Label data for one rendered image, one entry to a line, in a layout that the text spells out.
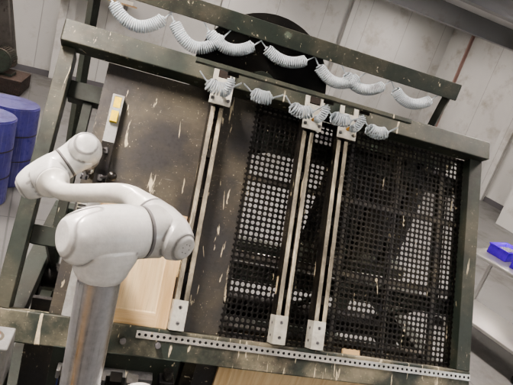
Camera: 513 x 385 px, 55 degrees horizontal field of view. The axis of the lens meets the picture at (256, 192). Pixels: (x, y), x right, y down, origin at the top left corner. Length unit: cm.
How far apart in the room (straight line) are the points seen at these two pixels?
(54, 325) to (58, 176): 71
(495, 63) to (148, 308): 1215
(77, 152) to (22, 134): 364
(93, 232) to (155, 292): 107
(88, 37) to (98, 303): 135
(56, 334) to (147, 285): 39
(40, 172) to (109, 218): 55
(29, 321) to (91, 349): 86
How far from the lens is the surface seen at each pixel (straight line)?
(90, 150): 164
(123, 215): 116
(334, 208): 238
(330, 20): 1264
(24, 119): 522
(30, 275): 256
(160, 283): 216
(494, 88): 1332
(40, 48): 1112
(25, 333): 214
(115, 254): 115
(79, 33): 230
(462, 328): 277
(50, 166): 165
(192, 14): 274
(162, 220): 120
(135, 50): 228
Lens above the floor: 215
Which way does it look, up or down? 18 degrees down
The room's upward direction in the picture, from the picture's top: 18 degrees clockwise
